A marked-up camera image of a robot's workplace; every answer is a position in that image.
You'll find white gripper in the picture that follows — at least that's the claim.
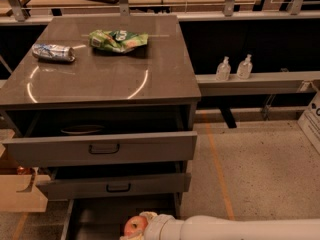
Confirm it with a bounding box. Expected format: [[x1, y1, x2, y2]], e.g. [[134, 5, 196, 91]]
[[119, 211, 175, 240]]

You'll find red apple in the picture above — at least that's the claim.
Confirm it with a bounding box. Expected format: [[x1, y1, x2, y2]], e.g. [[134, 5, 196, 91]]
[[124, 215, 148, 236]]

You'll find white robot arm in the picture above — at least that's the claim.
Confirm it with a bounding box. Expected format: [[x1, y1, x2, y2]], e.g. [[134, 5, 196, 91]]
[[119, 212, 320, 240]]

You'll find grey middle drawer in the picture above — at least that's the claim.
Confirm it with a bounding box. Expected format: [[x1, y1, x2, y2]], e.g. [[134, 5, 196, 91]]
[[36, 173, 191, 200]]

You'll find grey drawer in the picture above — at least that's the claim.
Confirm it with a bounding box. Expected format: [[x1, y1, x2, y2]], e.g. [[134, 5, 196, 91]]
[[36, 173, 191, 200], [3, 131, 197, 167], [60, 194, 180, 240]]

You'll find grey bottom drawer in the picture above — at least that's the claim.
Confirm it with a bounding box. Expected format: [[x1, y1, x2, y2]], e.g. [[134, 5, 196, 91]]
[[60, 194, 180, 240]]

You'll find grey top drawer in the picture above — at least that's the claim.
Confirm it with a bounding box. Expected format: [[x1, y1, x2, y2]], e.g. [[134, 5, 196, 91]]
[[3, 131, 197, 167]]

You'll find plate in top drawer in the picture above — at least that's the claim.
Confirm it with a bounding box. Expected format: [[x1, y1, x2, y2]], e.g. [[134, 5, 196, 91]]
[[61, 125, 104, 136]]

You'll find grey drawer cabinet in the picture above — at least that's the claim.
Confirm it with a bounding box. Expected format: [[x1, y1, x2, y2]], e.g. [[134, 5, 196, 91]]
[[0, 14, 202, 240]]

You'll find cardboard box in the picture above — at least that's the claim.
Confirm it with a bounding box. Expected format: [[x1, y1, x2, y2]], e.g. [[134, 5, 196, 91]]
[[0, 130, 48, 212]]

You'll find left clear sanitizer bottle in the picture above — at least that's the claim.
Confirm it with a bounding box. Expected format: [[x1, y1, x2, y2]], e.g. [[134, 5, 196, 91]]
[[216, 56, 231, 81]]

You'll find clear sanitizer bottle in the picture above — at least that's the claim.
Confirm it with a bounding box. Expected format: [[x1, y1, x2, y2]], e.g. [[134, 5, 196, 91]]
[[237, 54, 253, 79], [216, 56, 231, 81]]

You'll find green chip bag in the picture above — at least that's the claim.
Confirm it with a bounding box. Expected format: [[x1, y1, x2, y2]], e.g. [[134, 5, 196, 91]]
[[89, 30, 149, 54]]

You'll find right clear sanitizer bottle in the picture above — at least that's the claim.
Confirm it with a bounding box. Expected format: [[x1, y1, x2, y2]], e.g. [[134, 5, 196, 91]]
[[237, 54, 253, 79]]

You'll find crushed silver blue can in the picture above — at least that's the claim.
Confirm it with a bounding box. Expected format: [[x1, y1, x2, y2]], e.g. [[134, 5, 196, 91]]
[[32, 44, 75, 62]]

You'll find white sign board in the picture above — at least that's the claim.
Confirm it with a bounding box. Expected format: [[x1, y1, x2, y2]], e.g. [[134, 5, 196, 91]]
[[298, 92, 320, 153]]

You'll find wooden background desk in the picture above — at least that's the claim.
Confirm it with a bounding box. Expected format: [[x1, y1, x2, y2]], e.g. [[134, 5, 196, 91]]
[[27, 0, 261, 8]]

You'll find grey metal shelf rail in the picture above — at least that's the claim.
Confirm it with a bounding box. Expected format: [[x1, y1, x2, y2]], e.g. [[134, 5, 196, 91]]
[[196, 71, 320, 96]]

